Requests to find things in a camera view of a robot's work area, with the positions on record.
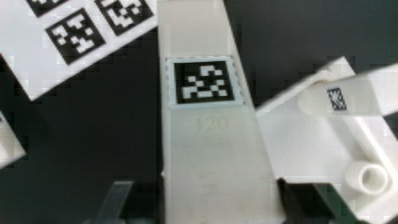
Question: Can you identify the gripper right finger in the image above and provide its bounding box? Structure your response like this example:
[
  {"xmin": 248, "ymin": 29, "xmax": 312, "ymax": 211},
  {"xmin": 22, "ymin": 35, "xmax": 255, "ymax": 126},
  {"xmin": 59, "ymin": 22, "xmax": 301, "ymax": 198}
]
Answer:
[{"xmin": 278, "ymin": 178, "xmax": 370, "ymax": 224}]

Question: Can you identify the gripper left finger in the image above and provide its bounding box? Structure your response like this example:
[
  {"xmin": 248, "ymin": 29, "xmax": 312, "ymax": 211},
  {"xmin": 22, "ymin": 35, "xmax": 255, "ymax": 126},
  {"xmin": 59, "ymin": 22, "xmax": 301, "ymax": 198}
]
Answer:
[{"xmin": 82, "ymin": 179, "xmax": 161, "ymax": 224}]

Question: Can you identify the white desk tabletop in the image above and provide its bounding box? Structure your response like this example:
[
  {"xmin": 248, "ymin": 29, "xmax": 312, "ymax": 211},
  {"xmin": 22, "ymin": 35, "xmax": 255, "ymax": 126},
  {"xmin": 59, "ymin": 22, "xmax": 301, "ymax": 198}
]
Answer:
[{"xmin": 255, "ymin": 55, "xmax": 398, "ymax": 224}]

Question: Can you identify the white desk leg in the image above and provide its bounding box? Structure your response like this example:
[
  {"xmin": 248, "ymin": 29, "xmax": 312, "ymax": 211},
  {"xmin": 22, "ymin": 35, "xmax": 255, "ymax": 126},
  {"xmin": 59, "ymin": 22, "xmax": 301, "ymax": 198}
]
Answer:
[
  {"xmin": 157, "ymin": 0, "xmax": 285, "ymax": 224},
  {"xmin": 297, "ymin": 64, "xmax": 398, "ymax": 116},
  {"xmin": 0, "ymin": 112, "xmax": 27, "ymax": 169}
]

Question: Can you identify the fiducial marker sheet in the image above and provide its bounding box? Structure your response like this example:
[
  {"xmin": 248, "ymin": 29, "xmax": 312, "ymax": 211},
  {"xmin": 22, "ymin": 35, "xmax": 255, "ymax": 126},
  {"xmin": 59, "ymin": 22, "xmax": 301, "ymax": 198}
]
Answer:
[{"xmin": 0, "ymin": 0, "xmax": 159, "ymax": 99}]

